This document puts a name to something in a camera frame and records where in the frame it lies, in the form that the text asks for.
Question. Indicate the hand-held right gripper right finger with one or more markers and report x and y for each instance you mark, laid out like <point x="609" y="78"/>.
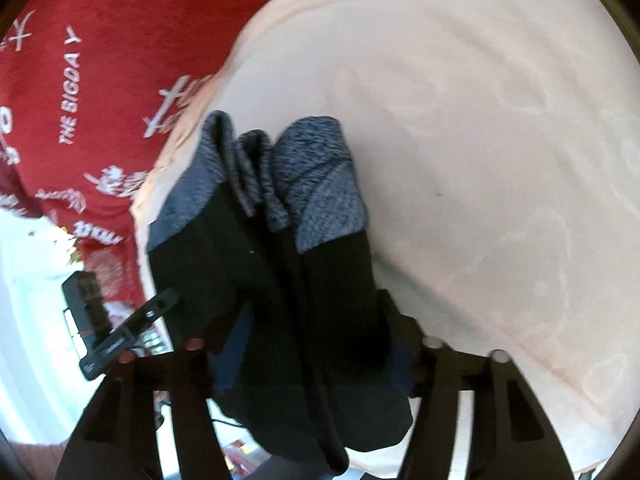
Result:
<point x="402" y="366"/>

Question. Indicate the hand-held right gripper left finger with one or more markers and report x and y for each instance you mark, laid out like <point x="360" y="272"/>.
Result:
<point x="233" y="360"/>

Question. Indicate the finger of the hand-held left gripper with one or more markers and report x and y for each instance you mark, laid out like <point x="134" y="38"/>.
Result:
<point x="132" y="332"/>

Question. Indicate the black pants with blue-grey waistband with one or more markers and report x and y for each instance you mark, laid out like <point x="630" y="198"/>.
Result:
<point x="280" y="310"/>

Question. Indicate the peach blanket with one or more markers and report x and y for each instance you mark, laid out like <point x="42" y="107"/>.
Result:
<point x="450" y="160"/>

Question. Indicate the red printed blanket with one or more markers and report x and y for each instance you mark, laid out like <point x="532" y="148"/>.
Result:
<point x="125" y="60"/>

